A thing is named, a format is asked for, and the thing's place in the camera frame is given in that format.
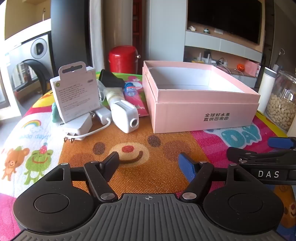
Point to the teal toy figure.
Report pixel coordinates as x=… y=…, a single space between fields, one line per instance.
x=55 y=113

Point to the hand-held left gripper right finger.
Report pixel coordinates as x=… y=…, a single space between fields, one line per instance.
x=186 y=168

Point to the white handheld device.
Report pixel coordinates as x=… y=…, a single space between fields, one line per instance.
x=124 y=114

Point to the glass jar of nuts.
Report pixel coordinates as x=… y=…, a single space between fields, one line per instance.
x=282 y=109

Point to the red pedal bin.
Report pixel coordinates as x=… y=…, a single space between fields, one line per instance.
x=122 y=60

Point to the pink packet with blue bottle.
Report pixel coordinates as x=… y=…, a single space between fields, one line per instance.
x=136 y=99

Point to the white curtain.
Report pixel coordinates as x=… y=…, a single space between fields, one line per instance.
x=96 y=34

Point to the white power adapter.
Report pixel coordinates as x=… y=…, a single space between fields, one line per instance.
x=78 y=128

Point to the red lattice screen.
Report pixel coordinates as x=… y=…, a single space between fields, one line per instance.
x=137 y=30

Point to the black television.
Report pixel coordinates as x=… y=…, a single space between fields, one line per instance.
x=222 y=16

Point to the dark tall cabinet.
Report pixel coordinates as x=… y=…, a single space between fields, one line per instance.
x=69 y=34

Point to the colourful cartoon mat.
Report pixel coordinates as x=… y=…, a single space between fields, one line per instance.
x=138 y=143

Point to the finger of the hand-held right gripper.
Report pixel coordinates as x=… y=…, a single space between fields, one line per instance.
x=281 y=142
x=238 y=153

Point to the pink shelf box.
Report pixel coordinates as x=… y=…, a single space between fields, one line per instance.
x=253 y=68

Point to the white television cabinet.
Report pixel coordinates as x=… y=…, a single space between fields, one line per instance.
x=208 y=44

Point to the black pouch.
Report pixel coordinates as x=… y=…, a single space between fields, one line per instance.
x=111 y=78

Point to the white insulated bottle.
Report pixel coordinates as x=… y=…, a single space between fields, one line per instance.
x=266 y=88

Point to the grey washing machine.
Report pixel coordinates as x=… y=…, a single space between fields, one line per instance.
x=25 y=55

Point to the white retail package box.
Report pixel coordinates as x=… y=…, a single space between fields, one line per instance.
x=76 y=97

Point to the pink cardboard box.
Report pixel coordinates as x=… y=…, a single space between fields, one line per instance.
x=198 y=109

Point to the orange pumpkin toy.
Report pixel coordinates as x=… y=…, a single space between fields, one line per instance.
x=240 y=67

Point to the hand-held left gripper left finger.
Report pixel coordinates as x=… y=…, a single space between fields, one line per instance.
x=111 y=162

